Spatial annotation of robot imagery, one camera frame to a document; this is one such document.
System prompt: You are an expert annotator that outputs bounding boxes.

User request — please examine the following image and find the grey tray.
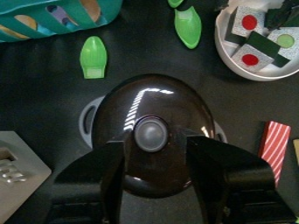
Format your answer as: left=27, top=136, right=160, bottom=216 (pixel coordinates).
left=0, top=130, right=52, bottom=224

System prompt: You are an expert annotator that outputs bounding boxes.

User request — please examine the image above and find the green toy leaf piece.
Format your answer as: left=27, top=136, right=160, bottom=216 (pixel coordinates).
left=167, top=0, right=184, bottom=9

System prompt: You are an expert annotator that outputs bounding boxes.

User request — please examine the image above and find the green plastic spoon right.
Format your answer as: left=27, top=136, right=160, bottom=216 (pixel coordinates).
left=172, top=5, right=203, bottom=50

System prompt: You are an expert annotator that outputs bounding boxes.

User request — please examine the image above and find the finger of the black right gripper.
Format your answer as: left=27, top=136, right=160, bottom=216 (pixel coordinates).
left=176, top=0, right=199, bottom=12
left=266, top=0, right=299, bottom=32

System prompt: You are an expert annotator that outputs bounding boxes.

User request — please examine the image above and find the purple toy food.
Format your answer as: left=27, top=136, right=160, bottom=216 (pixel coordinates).
left=45, top=3, right=80, bottom=27

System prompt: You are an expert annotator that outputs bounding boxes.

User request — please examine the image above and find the green plastic spoon left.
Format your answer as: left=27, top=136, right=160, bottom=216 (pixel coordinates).
left=79, top=35, right=108, bottom=80

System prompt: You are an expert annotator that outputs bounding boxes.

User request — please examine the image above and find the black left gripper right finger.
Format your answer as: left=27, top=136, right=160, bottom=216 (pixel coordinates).
left=186, top=134, right=276, bottom=224

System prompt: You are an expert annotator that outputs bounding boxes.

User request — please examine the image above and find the cream toy block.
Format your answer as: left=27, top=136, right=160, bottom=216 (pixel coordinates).
left=292, top=138, right=299, bottom=167

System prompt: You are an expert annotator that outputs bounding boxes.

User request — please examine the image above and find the teal plastic basket orange rim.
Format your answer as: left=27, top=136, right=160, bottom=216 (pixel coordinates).
left=0, top=0, right=124, bottom=43

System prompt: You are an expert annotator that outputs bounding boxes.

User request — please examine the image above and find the white bowl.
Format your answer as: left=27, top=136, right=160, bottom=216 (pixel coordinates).
left=214, top=0, right=299, bottom=82

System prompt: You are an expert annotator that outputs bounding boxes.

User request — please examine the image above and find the green plastic spoon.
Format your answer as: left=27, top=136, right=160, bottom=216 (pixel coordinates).
left=79, top=35, right=108, bottom=80
left=172, top=5, right=203, bottom=50

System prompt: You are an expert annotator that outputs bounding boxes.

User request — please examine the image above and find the dark pot lid grey knob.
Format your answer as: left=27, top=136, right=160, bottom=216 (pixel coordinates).
left=92, top=73, right=216, bottom=200

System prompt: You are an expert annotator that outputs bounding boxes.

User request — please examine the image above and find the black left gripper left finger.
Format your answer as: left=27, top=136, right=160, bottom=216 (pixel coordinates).
left=51, top=141, right=127, bottom=224

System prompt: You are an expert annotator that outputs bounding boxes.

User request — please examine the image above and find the orange toy food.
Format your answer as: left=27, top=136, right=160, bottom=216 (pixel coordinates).
left=79, top=0, right=103, bottom=23
left=13, top=14, right=40, bottom=30

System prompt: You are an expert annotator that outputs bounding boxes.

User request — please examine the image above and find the red striped toy block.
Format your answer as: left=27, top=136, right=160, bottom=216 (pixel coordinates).
left=258, top=121, right=292, bottom=187

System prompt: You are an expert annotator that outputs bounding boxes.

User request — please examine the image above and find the red-dot toy sushi roll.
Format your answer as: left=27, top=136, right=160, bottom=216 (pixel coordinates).
left=231, top=43, right=292, bottom=74
left=224, top=5, right=268, bottom=45

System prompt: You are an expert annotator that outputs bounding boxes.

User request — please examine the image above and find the green-dot toy sushi roll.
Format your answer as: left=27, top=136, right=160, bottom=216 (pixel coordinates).
left=246, top=26, right=299, bottom=61

